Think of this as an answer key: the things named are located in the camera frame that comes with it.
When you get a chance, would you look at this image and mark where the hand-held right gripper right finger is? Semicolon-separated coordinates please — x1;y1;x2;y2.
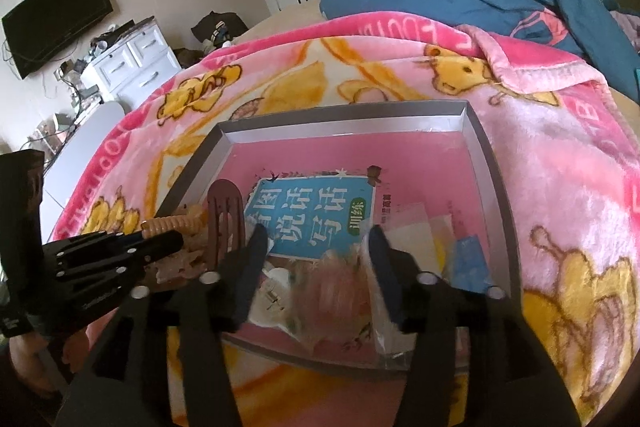
367;224;583;427

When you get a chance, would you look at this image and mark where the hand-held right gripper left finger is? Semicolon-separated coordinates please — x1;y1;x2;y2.
55;223;269;427

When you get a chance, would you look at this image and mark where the brown wooden spatula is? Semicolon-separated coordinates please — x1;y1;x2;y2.
207;179;247;270

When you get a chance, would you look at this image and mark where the blue book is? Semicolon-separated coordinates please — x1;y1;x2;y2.
245;167;377;264

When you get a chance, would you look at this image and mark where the dark bag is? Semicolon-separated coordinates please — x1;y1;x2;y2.
191;11;250;48

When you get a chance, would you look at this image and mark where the white card with hairpins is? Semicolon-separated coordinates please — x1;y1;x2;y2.
250;267;297;329

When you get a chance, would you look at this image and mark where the pink printed blanket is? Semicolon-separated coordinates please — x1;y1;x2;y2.
50;12;640;427

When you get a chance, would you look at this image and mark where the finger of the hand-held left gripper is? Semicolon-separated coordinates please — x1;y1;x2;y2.
42;229;184;276
55;263;148;314

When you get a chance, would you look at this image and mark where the grey box with pink inside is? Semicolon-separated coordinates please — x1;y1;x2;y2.
155;99;523;380

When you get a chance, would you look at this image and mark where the translucent beige claw clip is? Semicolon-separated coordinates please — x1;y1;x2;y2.
154;251;212;286

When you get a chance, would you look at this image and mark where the black television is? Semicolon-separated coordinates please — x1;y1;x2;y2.
1;0;114;80

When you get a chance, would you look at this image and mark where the person's left forearm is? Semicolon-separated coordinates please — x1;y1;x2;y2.
7;336;67;398

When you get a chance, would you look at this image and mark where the beige spiral hair clip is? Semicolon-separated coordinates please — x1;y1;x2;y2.
141;212;207;239

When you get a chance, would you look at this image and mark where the blue packet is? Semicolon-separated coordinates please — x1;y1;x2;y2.
449;234;493;294

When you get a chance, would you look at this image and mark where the white packet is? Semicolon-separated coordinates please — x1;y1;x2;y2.
387;204;453;279

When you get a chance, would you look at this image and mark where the white dresser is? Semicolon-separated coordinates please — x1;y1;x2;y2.
82;19;182;110

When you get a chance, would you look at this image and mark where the plastic bag with pink scrunchie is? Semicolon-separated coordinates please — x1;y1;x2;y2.
250;247;417;354

